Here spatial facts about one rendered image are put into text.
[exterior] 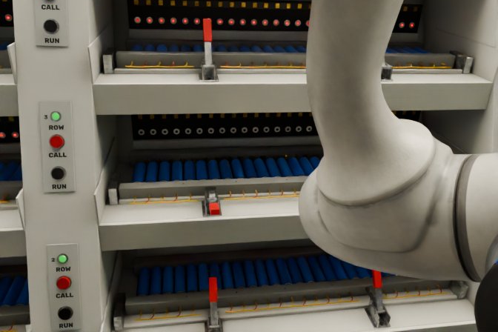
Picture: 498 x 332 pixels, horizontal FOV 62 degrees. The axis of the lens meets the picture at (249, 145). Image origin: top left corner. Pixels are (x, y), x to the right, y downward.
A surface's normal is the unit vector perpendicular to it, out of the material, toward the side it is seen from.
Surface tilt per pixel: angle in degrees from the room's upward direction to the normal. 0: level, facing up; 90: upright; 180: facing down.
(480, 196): 63
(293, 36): 111
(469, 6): 90
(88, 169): 90
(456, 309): 21
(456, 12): 90
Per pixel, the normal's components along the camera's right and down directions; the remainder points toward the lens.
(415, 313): 0.04, -0.90
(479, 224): -0.79, 0.00
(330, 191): -0.85, -0.20
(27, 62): 0.15, 0.07
